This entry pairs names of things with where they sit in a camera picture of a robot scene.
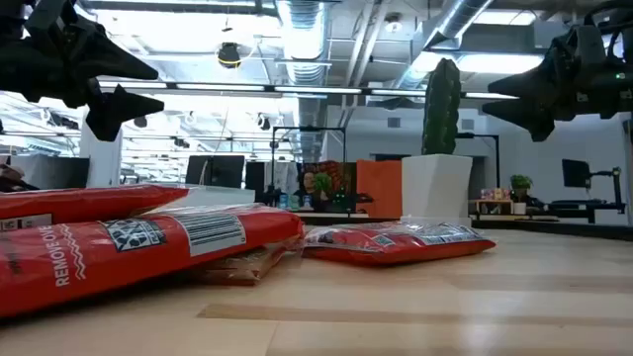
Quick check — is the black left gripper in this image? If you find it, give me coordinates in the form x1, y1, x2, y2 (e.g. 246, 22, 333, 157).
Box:
0, 0, 165, 142

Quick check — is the black round ceiling fixture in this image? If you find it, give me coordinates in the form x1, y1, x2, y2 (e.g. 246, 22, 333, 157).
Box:
217, 42, 243, 70

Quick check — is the low wooden shelf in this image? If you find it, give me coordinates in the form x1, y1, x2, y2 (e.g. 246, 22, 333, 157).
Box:
468, 198, 515, 222

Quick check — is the small green potted plant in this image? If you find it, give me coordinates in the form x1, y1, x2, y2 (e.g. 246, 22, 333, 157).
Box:
509, 173, 535, 216

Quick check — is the red popcorn bag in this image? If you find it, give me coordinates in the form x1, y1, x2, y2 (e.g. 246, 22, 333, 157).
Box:
0, 204, 306, 318
301, 221, 497, 269
0, 184, 190, 233
195, 239, 301, 287

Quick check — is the black computer monitor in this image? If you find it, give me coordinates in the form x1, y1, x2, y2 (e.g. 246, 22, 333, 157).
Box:
185, 154, 246, 190

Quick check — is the black aluminium table frame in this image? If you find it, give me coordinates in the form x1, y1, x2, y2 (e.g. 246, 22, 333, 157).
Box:
296, 211, 633, 237

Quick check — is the colourful painted picture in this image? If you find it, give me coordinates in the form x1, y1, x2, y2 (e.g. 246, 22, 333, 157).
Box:
295, 159, 358, 213

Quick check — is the green cactus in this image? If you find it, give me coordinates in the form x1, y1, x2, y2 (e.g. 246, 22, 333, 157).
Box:
421, 57, 462, 156

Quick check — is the long ceiling light strip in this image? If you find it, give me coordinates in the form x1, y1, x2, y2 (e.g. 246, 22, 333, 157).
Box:
97, 80, 518, 101

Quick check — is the black tube stand frame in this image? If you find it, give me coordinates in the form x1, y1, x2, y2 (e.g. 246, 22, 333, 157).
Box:
269, 126, 348, 208

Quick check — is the orange partition panel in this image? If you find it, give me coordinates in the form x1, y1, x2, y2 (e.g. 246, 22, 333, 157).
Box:
355, 158, 404, 220

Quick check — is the black monitor on arm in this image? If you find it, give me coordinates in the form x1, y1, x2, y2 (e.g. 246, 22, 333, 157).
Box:
561, 158, 592, 190

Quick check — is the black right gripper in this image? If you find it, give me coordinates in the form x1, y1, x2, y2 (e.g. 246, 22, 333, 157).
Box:
482, 34, 633, 143

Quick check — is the silver ceiling air duct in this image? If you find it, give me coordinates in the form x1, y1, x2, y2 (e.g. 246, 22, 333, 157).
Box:
275, 0, 331, 86

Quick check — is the white faceted plant pot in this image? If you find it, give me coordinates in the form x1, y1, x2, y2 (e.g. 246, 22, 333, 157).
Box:
401, 153, 474, 222

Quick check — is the white square pillar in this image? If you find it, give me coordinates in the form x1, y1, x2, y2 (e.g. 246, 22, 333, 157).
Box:
80, 116, 124, 188

